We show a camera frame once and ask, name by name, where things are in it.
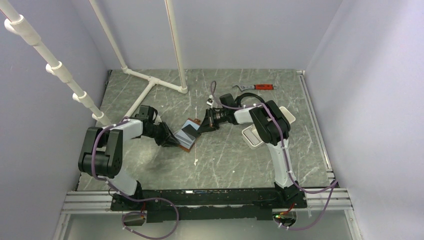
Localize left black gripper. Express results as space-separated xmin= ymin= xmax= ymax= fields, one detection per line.
xmin=144 ymin=121 xmax=180 ymax=148

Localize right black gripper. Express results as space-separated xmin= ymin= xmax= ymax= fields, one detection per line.
xmin=197 ymin=108 xmax=229 ymax=134

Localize brown leather card holder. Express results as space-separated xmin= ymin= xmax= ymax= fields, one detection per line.
xmin=174 ymin=118 xmax=201 ymax=153

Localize white plastic tray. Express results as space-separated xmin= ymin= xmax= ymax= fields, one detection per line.
xmin=236 ymin=101 xmax=296 ymax=149

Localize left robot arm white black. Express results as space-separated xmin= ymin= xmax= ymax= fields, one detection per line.
xmin=78 ymin=105 xmax=180 ymax=210

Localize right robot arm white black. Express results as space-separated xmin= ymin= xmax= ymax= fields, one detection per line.
xmin=197 ymin=93 xmax=300 ymax=208

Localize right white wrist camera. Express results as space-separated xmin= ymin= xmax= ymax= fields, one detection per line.
xmin=206 ymin=95 xmax=215 ymax=108

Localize black coiled cable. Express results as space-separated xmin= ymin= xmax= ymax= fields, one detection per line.
xmin=233 ymin=92 xmax=267 ymax=109

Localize red handled adjustable wrench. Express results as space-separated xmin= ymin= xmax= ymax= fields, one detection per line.
xmin=232 ymin=84 xmax=278 ymax=92

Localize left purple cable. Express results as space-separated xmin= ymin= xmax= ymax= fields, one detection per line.
xmin=91 ymin=117 xmax=180 ymax=240

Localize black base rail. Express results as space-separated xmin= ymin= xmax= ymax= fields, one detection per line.
xmin=110 ymin=187 xmax=307 ymax=223

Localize aluminium frame rails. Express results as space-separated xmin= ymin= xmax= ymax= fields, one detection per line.
xmin=64 ymin=69 xmax=360 ymax=239

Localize white pvc pipe frame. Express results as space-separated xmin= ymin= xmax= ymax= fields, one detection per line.
xmin=0 ymin=0 xmax=189 ymax=127

